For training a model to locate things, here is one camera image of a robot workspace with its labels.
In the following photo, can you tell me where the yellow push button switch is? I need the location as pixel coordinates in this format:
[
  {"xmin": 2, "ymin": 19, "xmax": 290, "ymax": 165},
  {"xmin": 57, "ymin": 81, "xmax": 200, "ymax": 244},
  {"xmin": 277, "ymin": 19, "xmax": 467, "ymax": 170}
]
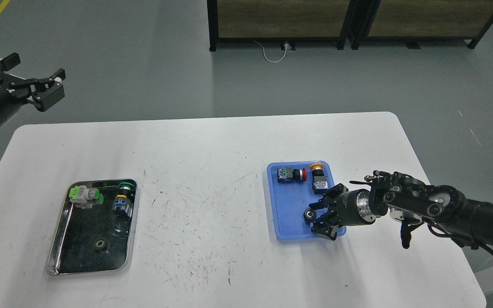
[{"xmin": 309, "ymin": 163, "xmax": 329, "ymax": 194}]

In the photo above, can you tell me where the black framed wooden cabinet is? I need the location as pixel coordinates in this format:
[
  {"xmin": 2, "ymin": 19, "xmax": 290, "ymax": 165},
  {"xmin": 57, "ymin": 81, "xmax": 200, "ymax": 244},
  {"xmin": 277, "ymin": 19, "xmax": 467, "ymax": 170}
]
[
  {"xmin": 207, "ymin": 0, "xmax": 360, "ymax": 51},
  {"xmin": 349, "ymin": 0, "xmax": 493, "ymax": 50}
]

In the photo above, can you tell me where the black gear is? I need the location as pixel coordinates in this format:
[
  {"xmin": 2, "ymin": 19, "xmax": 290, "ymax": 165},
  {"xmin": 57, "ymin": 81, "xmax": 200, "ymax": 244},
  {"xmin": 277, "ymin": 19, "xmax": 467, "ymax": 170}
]
[
  {"xmin": 94, "ymin": 239, "xmax": 110, "ymax": 253},
  {"xmin": 303, "ymin": 208, "xmax": 317, "ymax": 224}
]

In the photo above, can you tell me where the blue plastic tray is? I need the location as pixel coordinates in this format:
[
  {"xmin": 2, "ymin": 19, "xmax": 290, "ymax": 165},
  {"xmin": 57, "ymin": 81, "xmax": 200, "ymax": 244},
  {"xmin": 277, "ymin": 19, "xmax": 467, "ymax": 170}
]
[{"xmin": 266, "ymin": 160, "xmax": 335, "ymax": 241}]

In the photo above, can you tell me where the white cable on floor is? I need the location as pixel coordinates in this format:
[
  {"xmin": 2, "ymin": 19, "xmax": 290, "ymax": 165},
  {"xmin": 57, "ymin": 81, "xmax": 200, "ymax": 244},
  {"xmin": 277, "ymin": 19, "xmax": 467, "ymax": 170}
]
[{"xmin": 253, "ymin": 40, "xmax": 295, "ymax": 63}]

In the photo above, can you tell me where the green white push button switch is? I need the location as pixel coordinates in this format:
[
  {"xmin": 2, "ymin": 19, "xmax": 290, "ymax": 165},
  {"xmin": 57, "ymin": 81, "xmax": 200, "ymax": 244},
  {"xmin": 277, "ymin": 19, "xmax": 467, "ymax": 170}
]
[{"xmin": 68, "ymin": 185, "xmax": 104, "ymax": 209}]

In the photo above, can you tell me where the black framed wooden cabinet right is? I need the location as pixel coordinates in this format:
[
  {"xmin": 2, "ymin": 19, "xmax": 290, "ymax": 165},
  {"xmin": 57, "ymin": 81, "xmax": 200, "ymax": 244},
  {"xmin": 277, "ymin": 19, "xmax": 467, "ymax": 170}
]
[{"xmin": 349, "ymin": 0, "xmax": 493, "ymax": 50}]

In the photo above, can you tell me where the silver metal tray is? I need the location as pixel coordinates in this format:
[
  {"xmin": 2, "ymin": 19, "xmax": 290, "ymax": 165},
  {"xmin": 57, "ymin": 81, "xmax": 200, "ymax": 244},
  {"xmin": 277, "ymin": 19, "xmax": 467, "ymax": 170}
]
[{"xmin": 46, "ymin": 178, "xmax": 139, "ymax": 276}]

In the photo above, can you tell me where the green black push button switch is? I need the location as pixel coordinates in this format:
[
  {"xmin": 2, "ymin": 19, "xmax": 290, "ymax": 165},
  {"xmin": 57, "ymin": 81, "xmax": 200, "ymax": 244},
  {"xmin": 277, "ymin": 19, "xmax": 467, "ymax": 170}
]
[{"xmin": 112, "ymin": 182, "xmax": 136, "ymax": 218}]

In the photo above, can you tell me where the red push button switch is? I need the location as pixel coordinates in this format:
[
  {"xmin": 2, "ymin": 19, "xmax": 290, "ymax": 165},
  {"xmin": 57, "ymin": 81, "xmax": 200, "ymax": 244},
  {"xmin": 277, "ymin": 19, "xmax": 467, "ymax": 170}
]
[{"xmin": 276, "ymin": 166, "xmax": 307, "ymax": 184}]

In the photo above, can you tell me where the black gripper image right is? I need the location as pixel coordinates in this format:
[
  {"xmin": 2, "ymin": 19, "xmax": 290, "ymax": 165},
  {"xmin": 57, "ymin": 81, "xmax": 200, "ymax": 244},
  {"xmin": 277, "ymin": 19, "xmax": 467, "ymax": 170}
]
[{"xmin": 309, "ymin": 184, "xmax": 389, "ymax": 240}]

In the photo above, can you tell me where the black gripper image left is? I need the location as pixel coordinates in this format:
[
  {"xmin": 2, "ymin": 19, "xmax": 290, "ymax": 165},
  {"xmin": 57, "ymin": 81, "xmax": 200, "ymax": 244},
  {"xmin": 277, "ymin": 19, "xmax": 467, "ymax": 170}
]
[{"xmin": 0, "ymin": 53, "xmax": 66, "ymax": 127}]

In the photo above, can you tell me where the black framed wooden cabinet left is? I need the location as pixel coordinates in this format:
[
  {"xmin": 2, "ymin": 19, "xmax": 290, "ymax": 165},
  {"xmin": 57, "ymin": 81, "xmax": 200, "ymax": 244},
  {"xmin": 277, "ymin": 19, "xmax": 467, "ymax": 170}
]
[{"xmin": 207, "ymin": 0, "xmax": 360, "ymax": 51}]

